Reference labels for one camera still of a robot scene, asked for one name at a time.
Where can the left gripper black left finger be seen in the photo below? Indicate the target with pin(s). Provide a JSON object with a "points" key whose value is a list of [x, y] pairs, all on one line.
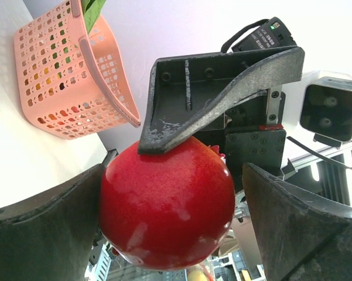
{"points": [[49, 236]]}

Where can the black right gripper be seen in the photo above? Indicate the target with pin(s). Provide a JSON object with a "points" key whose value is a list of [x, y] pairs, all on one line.
{"points": [[233, 100]]}

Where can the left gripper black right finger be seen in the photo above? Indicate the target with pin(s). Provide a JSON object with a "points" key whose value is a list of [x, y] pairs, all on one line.
{"points": [[300, 235]]}

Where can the orange fake peach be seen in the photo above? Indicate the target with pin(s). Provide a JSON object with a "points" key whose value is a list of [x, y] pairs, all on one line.
{"points": [[196, 275]]}

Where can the red fake tomato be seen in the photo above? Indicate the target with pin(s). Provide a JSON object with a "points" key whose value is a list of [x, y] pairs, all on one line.
{"points": [[170, 211]]}

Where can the green fake leafy vegetable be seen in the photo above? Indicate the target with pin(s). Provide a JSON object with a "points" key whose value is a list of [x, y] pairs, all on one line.
{"points": [[91, 11]]}

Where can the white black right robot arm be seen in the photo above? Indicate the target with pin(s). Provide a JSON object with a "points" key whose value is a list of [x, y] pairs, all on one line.
{"points": [[263, 34]]}

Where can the pink plastic basket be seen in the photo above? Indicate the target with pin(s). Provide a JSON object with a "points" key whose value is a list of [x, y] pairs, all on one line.
{"points": [[72, 81]]}

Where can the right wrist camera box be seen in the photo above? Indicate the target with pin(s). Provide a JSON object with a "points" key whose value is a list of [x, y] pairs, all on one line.
{"points": [[327, 111]]}

